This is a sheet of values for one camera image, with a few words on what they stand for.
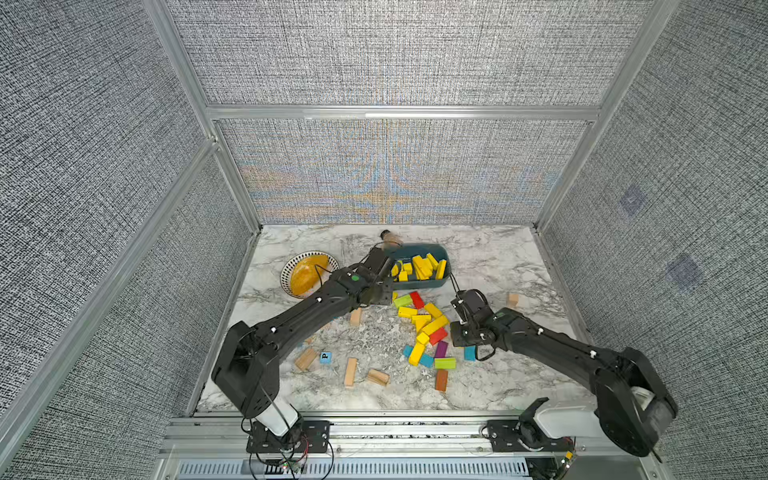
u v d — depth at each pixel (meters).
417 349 0.86
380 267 0.64
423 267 1.03
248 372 0.43
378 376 0.82
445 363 0.87
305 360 0.85
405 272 1.01
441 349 0.88
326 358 0.85
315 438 0.72
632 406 0.41
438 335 0.87
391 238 1.16
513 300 0.97
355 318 0.93
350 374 0.83
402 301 0.98
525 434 0.65
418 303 0.98
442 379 0.81
